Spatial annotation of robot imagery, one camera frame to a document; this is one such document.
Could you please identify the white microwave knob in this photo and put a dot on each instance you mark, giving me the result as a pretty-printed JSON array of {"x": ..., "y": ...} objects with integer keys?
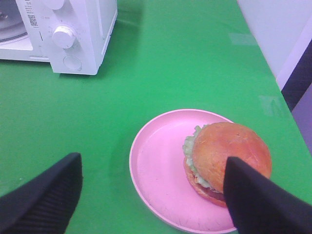
[
  {"x": 54, "y": 4},
  {"x": 63, "y": 37}
]

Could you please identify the lower white microwave knob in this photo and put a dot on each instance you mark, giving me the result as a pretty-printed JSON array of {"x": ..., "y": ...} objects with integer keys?
[{"x": 63, "y": 37}]

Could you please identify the white wall panel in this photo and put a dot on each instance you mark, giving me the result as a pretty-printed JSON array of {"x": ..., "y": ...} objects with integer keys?
[{"x": 283, "y": 31}]

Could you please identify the clear tape patch right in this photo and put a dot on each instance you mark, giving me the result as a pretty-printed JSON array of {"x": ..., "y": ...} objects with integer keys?
[{"x": 273, "y": 106}]

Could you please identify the round door release button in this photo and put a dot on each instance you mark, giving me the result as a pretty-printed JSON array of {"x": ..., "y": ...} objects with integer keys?
[{"x": 72, "y": 63}]

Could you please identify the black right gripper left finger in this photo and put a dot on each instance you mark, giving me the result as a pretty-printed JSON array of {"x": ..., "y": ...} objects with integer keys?
[{"x": 45, "y": 204}]

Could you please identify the burger with lettuce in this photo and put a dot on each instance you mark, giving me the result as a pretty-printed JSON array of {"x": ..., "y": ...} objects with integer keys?
[{"x": 207, "y": 150}]

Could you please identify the upper white microwave knob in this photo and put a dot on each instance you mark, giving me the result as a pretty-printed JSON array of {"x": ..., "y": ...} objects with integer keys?
[{"x": 54, "y": 4}]

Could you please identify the white microwave oven body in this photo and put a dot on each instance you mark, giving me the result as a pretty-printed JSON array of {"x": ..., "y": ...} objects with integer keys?
[{"x": 92, "y": 22}]

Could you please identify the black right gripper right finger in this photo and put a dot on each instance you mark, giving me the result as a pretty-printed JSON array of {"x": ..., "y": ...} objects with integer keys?
[{"x": 258, "y": 206}]

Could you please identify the pink round plate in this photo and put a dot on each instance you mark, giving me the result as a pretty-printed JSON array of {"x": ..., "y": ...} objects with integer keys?
[{"x": 156, "y": 168}]

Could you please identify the glass microwave turntable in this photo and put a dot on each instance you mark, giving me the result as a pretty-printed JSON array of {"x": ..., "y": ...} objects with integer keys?
[{"x": 11, "y": 23}]

